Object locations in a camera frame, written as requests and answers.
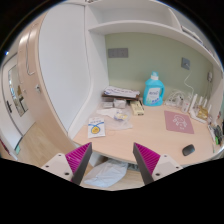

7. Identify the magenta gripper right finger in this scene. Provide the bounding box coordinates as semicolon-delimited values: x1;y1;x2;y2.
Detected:
132;142;184;186

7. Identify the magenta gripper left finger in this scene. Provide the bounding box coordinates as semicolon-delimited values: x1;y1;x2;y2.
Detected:
40;142;93;186

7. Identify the black computer mouse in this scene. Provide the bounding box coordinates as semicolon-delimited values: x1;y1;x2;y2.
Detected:
182;144;195;156

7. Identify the pink mouse pad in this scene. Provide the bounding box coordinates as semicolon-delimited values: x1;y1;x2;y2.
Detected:
164;111;194;134

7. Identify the white plastic bag under desk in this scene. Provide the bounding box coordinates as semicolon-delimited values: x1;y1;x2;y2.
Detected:
83;159;128;188

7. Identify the white leaflet with yellow logo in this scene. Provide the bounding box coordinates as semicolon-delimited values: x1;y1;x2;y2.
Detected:
88;117;105;138

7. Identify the clear plastic bag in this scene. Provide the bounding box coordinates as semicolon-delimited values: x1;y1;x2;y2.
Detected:
96;107;132;130

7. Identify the yellow box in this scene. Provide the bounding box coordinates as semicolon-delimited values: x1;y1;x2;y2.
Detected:
130;101;144;116

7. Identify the small grey box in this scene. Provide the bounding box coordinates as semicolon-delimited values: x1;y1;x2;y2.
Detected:
113;99;126;109

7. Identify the blue detergent bottle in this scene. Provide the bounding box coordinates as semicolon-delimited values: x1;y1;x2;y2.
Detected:
143;71;165;106

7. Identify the white power strip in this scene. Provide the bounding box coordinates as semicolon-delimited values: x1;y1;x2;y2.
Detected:
165;92;185;108

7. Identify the stack of papers and books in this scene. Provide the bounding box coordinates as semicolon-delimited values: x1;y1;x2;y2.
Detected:
102;86;140;100

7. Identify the white door with window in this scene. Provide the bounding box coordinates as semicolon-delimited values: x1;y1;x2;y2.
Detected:
2;55;34;136

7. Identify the wooden wardrobe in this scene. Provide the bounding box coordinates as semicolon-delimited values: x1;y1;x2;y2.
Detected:
17;12;77;155

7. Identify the grey wall socket panel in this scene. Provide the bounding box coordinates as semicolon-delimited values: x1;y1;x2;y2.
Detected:
108;48;128;58

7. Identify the white wall shelf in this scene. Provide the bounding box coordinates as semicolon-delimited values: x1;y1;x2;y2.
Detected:
86;0;224;71

